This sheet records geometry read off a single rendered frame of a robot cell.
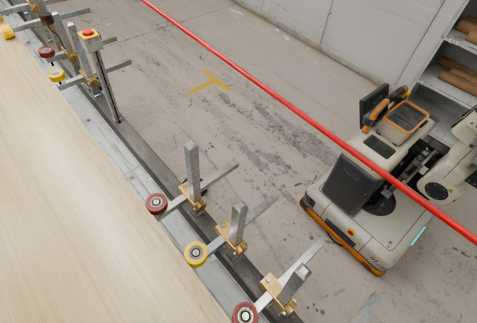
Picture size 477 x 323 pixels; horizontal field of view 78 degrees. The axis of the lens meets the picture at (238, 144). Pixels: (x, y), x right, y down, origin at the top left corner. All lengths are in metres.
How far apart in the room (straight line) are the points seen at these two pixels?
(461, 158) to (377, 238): 0.67
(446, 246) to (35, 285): 2.38
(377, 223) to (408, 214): 0.23
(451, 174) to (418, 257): 0.91
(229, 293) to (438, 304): 1.44
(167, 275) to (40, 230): 0.47
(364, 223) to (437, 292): 0.65
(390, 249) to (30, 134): 1.95
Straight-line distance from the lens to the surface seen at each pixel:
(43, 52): 2.07
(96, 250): 1.15
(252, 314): 1.02
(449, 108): 3.44
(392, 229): 2.08
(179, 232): 1.42
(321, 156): 2.59
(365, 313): 1.21
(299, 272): 0.86
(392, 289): 2.25
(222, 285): 1.33
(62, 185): 1.33
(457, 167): 1.66
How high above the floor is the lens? 1.91
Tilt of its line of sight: 49 degrees down
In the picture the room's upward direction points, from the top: 6 degrees clockwise
